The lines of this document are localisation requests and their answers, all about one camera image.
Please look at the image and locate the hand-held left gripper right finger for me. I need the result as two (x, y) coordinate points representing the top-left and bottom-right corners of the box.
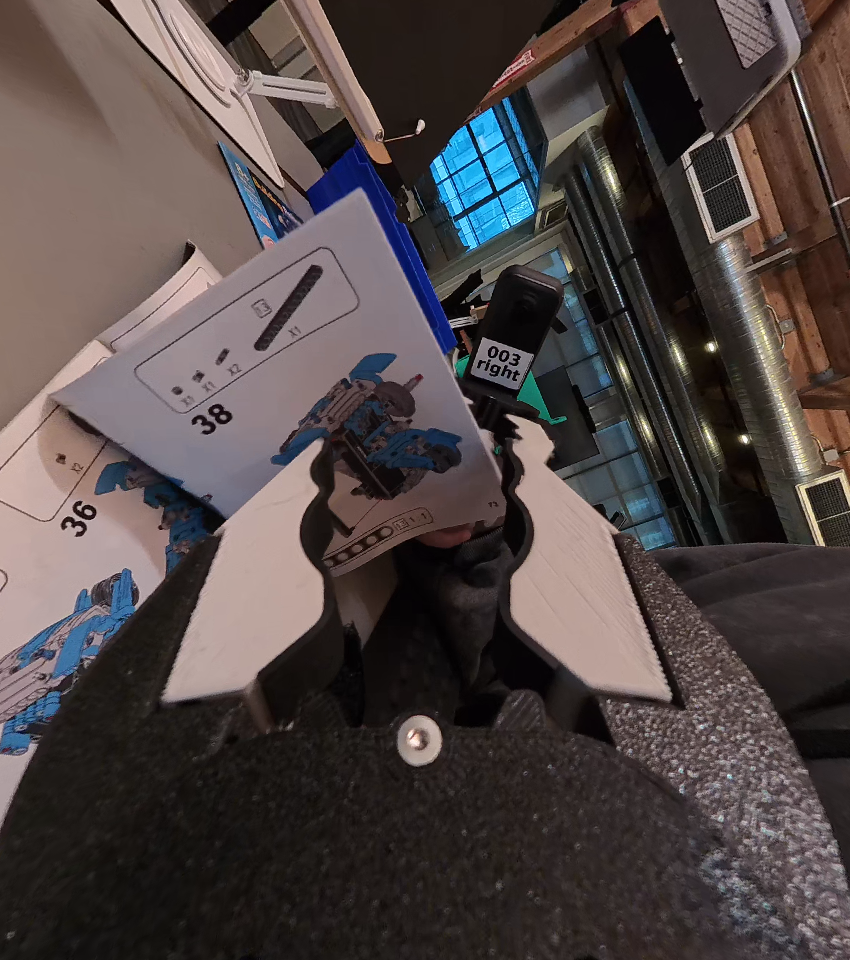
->
(496, 442), (675, 725)

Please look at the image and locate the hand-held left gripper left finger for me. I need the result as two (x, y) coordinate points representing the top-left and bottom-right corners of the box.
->
(161, 437), (347, 732)

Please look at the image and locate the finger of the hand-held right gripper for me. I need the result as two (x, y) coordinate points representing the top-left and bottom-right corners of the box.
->
(503, 420), (555, 470)

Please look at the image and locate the small blue leaflet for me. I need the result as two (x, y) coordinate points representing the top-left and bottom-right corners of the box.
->
(0, 187), (502, 909)

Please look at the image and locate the large blue instruction booklet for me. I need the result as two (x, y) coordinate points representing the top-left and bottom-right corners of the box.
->
(217, 141), (306, 250)

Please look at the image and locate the white desk stand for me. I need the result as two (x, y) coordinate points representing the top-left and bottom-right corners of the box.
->
(106, 0), (427, 190)

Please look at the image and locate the teal folder stand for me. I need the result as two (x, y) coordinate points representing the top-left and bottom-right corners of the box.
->
(455, 352), (570, 430)

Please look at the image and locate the blue plastic bin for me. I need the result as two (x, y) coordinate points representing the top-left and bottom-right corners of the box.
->
(307, 141), (457, 355)

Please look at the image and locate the white air vent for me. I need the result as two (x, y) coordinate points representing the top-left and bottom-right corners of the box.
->
(681, 133), (762, 243)
(796, 471), (850, 550)

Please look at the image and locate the grey ceiling unit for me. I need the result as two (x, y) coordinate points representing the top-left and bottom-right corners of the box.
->
(657, 0), (804, 136)

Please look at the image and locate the long silver ventilation duct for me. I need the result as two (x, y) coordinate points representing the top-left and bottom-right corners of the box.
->
(563, 127), (726, 545)

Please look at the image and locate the large silver ventilation duct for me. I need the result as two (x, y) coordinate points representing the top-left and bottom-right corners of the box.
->
(683, 232), (819, 545)

